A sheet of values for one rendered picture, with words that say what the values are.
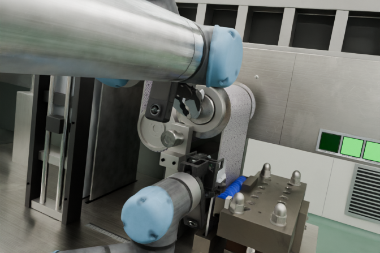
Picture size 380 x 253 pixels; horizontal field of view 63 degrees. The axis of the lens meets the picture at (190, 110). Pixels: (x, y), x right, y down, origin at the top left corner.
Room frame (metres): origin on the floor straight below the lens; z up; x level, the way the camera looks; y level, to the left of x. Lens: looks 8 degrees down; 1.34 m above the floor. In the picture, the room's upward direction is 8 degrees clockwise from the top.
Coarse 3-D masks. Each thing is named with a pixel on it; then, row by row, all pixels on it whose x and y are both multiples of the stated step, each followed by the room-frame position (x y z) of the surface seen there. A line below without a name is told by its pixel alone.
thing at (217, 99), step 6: (198, 90) 0.75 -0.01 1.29; (204, 90) 0.74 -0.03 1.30; (210, 90) 0.74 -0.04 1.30; (210, 96) 0.74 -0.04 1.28; (216, 96) 0.73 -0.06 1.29; (216, 102) 0.73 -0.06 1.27; (222, 102) 0.73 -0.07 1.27; (216, 108) 0.73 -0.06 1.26; (222, 108) 0.72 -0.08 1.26; (180, 114) 0.77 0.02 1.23; (216, 114) 0.73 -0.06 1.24; (222, 114) 0.72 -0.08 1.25; (186, 120) 0.76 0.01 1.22; (216, 120) 0.73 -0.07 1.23; (198, 126) 0.75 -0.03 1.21; (204, 126) 0.74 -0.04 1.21; (210, 126) 0.73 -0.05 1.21; (216, 126) 0.73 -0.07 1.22
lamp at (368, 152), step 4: (368, 144) 0.88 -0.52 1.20; (372, 144) 0.88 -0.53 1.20; (376, 144) 0.87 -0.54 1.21; (368, 148) 0.88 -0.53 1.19; (372, 148) 0.88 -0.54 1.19; (376, 148) 0.87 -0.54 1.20; (368, 152) 0.88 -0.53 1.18; (372, 152) 0.87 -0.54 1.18; (376, 152) 0.87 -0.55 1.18; (364, 156) 0.88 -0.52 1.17; (368, 156) 0.88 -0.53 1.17; (372, 156) 0.87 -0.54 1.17; (376, 156) 0.87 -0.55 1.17; (376, 160) 0.87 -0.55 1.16
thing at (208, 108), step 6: (204, 96) 0.73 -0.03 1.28; (204, 102) 0.73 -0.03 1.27; (210, 102) 0.73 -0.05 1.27; (186, 108) 0.75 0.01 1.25; (204, 108) 0.74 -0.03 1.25; (210, 108) 0.73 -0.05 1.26; (204, 114) 0.73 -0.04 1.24; (210, 114) 0.73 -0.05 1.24; (192, 120) 0.74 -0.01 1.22; (198, 120) 0.74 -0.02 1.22; (204, 120) 0.73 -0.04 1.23; (210, 120) 0.74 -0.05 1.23
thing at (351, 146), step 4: (344, 140) 0.91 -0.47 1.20; (348, 140) 0.90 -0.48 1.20; (352, 140) 0.90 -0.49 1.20; (356, 140) 0.89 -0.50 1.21; (360, 140) 0.89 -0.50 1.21; (344, 144) 0.90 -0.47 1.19; (348, 144) 0.90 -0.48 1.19; (352, 144) 0.90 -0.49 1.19; (356, 144) 0.89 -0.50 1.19; (360, 144) 0.89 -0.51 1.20; (344, 148) 0.90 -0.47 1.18; (348, 148) 0.90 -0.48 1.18; (352, 148) 0.90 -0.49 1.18; (356, 148) 0.89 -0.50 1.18; (360, 148) 0.89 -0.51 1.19; (344, 152) 0.90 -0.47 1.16; (348, 152) 0.90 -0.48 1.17; (352, 152) 0.89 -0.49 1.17; (356, 152) 0.89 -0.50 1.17; (356, 156) 0.89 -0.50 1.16
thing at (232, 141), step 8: (232, 128) 0.80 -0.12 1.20; (240, 128) 0.87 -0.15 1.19; (224, 136) 0.75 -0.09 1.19; (232, 136) 0.81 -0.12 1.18; (240, 136) 0.89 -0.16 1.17; (224, 144) 0.76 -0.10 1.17; (232, 144) 0.82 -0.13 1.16; (240, 144) 0.90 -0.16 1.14; (224, 152) 0.77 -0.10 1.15; (232, 152) 0.84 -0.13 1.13; (240, 152) 0.92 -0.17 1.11; (232, 160) 0.85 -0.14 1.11; (240, 160) 0.93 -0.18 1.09; (232, 168) 0.86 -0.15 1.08; (240, 168) 0.95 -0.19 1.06; (232, 176) 0.88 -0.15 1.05
